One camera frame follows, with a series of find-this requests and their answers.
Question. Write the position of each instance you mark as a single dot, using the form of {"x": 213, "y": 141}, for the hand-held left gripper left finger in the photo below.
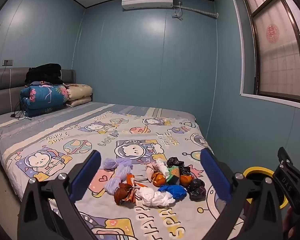
{"x": 86, "y": 175}

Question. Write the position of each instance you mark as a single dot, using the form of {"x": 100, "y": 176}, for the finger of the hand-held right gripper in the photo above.
{"x": 293, "y": 187}

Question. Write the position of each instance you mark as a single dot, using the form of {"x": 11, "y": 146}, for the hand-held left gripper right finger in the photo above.
{"x": 215, "y": 175}

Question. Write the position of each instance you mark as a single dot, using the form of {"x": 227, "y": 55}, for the purple foam net with band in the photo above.
{"x": 115, "y": 163}

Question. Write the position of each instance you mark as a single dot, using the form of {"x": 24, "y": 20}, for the yellow rimmed waste bin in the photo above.
{"x": 255, "y": 170}

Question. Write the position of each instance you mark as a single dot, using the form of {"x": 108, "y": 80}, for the black plastic bag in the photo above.
{"x": 175, "y": 162}
{"x": 197, "y": 190}
{"x": 185, "y": 170}

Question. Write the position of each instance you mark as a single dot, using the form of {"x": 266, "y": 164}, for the long purple foam net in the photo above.
{"x": 118, "y": 180}

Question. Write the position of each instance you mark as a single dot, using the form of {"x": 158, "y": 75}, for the rust brown plastic bag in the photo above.
{"x": 122, "y": 193}

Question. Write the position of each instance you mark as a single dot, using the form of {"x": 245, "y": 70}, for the blue plastic bag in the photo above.
{"x": 173, "y": 191}

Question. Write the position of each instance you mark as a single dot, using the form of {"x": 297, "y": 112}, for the orange white patterned wrapper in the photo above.
{"x": 137, "y": 187}

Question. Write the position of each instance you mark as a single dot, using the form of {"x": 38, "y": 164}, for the pink plastic bag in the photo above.
{"x": 151, "y": 170}

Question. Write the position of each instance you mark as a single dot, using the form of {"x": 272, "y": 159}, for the white plastic bag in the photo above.
{"x": 152, "y": 197}

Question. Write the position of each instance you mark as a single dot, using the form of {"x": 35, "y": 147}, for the cartoon printed bed sheet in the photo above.
{"x": 140, "y": 133}

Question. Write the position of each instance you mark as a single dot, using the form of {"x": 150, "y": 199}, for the grey striped bed sheet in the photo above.
{"x": 40, "y": 122}

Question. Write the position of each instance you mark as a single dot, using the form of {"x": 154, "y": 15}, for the beige folded quilt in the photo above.
{"x": 80, "y": 92}

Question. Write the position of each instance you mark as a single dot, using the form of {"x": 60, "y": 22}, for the blue floral folded quilt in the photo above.
{"x": 43, "y": 97}

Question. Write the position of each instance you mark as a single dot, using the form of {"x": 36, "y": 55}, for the brown framed window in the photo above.
{"x": 277, "y": 62}

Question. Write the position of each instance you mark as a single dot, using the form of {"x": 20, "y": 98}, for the black clothing pile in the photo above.
{"x": 45, "y": 73}

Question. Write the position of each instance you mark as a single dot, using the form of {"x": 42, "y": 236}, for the grey padded headboard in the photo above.
{"x": 5, "y": 85}

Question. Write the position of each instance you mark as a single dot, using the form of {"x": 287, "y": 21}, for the red window decal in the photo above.
{"x": 272, "y": 33}

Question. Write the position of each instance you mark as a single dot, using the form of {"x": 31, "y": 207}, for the wrapped air conditioner pipe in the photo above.
{"x": 200, "y": 11}

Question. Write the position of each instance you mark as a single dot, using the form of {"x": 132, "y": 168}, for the white air conditioner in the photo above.
{"x": 147, "y": 0}

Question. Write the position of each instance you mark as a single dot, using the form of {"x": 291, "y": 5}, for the wall socket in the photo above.
{"x": 7, "y": 62}

